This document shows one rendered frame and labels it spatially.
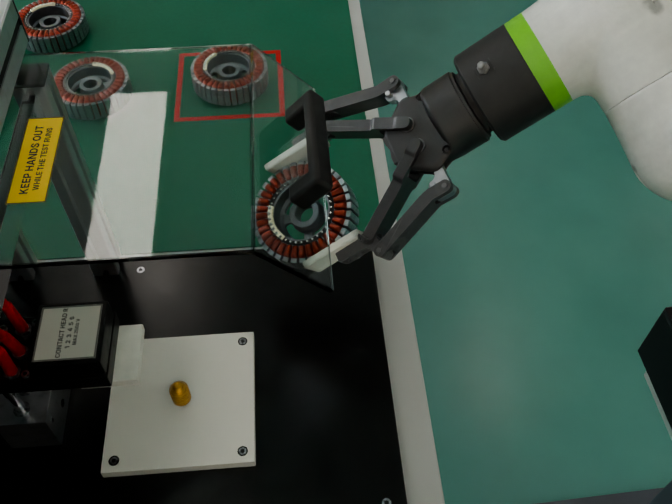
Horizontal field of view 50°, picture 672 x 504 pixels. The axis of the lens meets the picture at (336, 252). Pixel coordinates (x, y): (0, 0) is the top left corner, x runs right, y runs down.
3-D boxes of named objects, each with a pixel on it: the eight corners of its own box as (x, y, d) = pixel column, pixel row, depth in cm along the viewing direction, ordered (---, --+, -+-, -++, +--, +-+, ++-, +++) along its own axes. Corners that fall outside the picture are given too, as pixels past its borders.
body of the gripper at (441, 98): (505, 150, 70) (423, 199, 73) (467, 82, 73) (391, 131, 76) (482, 125, 64) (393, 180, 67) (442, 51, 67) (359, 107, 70)
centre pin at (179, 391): (191, 388, 76) (187, 376, 74) (190, 405, 75) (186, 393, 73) (172, 389, 76) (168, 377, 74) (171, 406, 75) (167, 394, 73)
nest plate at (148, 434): (254, 336, 81) (253, 331, 80) (256, 466, 72) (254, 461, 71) (119, 346, 81) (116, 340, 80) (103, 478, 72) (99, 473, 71)
